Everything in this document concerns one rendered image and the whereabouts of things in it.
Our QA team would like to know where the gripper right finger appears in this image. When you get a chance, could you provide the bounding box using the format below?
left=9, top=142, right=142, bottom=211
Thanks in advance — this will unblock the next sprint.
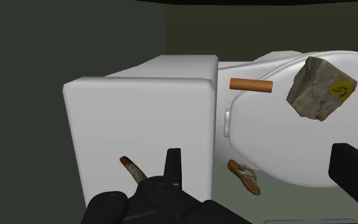
left=327, top=143, right=358, bottom=220

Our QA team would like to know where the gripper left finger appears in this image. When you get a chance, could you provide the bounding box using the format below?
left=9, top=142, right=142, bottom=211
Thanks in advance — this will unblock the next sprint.
left=80, top=148, right=212, bottom=224

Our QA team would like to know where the rusty brown stick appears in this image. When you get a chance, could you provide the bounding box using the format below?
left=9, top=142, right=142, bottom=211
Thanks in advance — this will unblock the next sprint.
left=119, top=156, right=149, bottom=185

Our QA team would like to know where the white toilet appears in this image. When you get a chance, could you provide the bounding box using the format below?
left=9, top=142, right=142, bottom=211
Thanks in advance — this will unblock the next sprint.
left=62, top=50, right=358, bottom=206

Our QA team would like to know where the brown sandal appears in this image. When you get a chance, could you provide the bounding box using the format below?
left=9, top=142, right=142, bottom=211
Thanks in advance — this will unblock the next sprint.
left=227, top=158, right=262, bottom=196

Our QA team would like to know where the grey stone block yellow sticker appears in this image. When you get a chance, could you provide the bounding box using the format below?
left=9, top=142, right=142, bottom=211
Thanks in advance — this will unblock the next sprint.
left=286, top=56, right=358, bottom=122

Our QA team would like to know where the orange cylinder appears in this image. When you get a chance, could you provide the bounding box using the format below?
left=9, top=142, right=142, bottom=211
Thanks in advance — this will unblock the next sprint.
left=229, top=78, right=273, bottom=94

